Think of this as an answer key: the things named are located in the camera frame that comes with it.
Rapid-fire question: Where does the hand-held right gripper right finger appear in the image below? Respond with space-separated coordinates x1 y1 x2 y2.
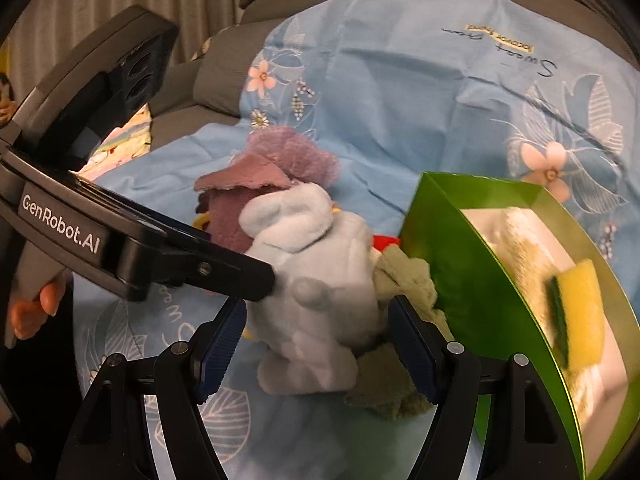
387 294 586 480

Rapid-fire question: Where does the mauve pink cloth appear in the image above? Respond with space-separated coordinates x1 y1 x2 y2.
192 152 296 253

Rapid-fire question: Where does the olive yellow towel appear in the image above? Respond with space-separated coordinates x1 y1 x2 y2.
344 249 453 422

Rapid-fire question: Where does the light blue floral blanket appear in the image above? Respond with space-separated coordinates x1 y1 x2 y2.
75 0 640 480

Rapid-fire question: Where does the beige curtain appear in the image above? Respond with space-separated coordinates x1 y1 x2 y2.
0 0 241 106

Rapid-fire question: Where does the pale blue plush toy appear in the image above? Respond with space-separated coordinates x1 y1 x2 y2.
239 182 388 396

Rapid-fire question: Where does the green cardboard box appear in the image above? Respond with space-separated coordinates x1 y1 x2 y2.
397 171 636 480

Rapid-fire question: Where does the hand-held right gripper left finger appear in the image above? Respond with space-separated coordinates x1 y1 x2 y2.
60 297 248 480

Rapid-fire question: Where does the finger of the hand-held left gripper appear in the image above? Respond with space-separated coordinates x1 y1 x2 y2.
75 175 221 252
117 237 277 302

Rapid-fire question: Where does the lavender fuzzy cloth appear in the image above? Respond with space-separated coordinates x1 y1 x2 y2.
247 127 341 196

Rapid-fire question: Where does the cartoon print pillow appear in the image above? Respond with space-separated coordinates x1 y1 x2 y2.
80 105 153 181

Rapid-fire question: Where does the white towel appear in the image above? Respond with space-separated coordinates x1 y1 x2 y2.
462 207 626 441

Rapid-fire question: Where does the yellow green scouring sponge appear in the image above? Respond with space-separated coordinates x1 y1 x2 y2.
547 259 603 372

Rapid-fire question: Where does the person's left hand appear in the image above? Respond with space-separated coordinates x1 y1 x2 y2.
5 280 67 349

